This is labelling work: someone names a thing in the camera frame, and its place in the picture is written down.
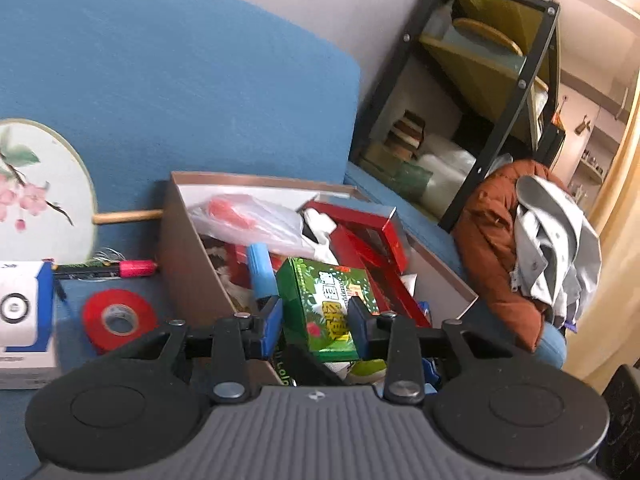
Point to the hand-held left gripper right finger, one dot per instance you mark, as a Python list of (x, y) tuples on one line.
[(357, 325)]

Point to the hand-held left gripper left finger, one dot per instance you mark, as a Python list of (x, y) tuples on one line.
[(272, 320)]

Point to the green box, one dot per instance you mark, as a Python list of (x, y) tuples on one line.
[(320, 300)]

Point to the black and yellow packet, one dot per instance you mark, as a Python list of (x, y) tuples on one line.
[(305, 367)]

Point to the cardboard box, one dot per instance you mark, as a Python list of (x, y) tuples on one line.
[(195, 270)]

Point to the pink item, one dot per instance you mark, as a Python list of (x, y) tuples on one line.
[(235, 215)]

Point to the green and white packet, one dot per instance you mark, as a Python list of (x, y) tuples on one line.
[(367, 372)]

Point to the red gift box part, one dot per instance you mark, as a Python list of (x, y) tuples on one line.
[(395, 240), (395, 290)]

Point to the blue tube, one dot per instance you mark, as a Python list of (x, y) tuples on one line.
[(261, 270)]

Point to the black and white cloth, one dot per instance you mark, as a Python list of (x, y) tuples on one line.
[(317, 225)]

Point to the dark green bundle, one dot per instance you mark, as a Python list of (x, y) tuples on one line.
[(400, 175)]

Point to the brown jacket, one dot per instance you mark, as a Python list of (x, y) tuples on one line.
[(490, 240)]

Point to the red tape roll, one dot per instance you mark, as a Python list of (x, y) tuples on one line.
[(95, 330)]

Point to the white plastic bag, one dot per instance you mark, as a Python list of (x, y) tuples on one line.
[(450, 170)]

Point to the blue jeans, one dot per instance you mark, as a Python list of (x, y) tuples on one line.
[(552, 345)]

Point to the stack of books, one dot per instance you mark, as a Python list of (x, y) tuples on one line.
[(405, 132)]

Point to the grey garment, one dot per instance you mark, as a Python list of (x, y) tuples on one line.
[(555, 240)]

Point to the black metal shelf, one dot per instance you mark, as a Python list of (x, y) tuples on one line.
[(495, 125)]

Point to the white and blue box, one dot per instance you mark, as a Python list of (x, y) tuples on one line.
[(25, 355)]

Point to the blue sofa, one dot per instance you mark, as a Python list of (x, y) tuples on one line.
[(175, 85)]

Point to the round floral fan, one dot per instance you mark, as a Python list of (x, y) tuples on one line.
[(45, 185)]

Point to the round wooden board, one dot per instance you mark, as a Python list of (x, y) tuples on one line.
[(487, 35)]

